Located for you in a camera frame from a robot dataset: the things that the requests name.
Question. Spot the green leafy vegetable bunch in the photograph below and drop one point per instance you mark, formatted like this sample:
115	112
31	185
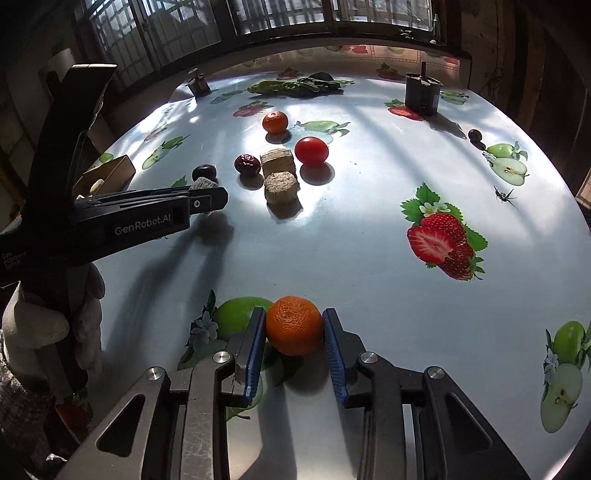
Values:
291	88

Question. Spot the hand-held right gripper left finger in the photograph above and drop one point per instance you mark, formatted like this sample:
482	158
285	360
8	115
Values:
255	360

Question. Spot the beige cake piece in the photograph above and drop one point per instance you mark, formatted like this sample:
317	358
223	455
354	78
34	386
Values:
280	188
277	161

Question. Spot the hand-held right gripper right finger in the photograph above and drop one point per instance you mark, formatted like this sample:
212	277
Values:
333	364

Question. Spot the cardboard box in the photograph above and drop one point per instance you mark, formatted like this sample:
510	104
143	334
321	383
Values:
115	173

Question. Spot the large orange mandarin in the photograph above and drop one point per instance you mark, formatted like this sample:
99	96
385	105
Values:
293	323

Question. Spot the beige sugarcane piece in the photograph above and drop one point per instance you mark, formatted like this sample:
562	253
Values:
205	183
97	185

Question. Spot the beige cake piece upper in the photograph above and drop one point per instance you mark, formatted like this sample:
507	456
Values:
277	161

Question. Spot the person's left forearm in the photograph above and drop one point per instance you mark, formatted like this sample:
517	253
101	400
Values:
18	406

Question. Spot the dark purple plum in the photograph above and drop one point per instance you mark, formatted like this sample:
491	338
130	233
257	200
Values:
204	171

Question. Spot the small dark scrap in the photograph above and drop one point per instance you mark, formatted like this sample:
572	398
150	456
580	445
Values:
503	194

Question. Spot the green glass bottle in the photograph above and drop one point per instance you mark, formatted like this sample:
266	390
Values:
435	27

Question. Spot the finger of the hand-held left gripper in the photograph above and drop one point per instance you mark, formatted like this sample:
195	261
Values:
207	201
138	193

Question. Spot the person's left hand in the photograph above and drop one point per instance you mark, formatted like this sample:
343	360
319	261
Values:
32	332

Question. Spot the red tomato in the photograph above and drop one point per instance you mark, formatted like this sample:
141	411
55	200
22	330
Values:
311	150

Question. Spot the red jujube date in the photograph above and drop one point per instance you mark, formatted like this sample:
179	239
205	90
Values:
247	165

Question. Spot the small orange mandarin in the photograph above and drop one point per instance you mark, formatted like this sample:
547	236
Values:
275	122

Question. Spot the beige cake piece right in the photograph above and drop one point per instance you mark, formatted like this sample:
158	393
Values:
280	188

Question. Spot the dark green round vegetable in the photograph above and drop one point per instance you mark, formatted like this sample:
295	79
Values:
321	76

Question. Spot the black container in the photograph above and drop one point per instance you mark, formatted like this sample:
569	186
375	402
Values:
422	94

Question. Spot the barred window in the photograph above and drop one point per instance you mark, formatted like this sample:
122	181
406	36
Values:
229	18

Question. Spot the fruit print tablecloth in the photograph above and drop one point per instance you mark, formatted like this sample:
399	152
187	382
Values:
369	240

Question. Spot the small dark fruit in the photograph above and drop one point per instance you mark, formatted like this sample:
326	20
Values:
475	134

